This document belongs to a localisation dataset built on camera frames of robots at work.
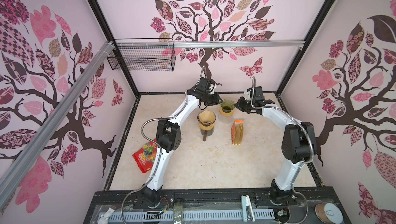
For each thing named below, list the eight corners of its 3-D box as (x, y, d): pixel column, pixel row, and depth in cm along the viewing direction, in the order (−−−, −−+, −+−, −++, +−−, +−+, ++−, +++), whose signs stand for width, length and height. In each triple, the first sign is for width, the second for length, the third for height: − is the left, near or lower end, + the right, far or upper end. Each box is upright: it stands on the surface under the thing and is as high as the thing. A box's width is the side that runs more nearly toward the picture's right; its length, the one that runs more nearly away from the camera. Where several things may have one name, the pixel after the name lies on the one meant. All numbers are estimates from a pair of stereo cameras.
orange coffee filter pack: (231, 144, 94) (233, 137, 87) (231, 126, 102) (233, 119, 95) (241, 145, 93) (244, 138, 87) (240, 127, 102) (243, 120, 95)
